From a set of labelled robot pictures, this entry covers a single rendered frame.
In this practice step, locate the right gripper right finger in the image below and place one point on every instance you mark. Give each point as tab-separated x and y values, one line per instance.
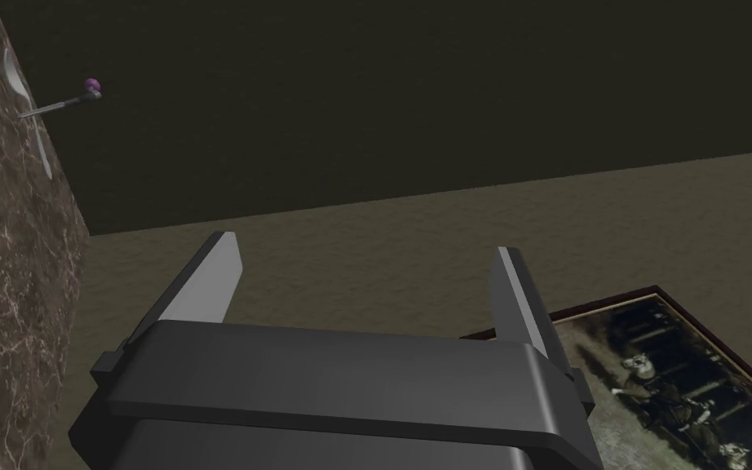
525	307

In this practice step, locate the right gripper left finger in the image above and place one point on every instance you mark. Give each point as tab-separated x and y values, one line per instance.
206	287

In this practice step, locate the dark framed picture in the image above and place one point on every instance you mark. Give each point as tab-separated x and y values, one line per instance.
676	385

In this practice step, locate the purple tipped grey utensil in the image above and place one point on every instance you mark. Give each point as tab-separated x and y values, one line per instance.
66	101

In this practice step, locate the silver spoon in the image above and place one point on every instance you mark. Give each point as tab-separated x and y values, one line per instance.
23	98

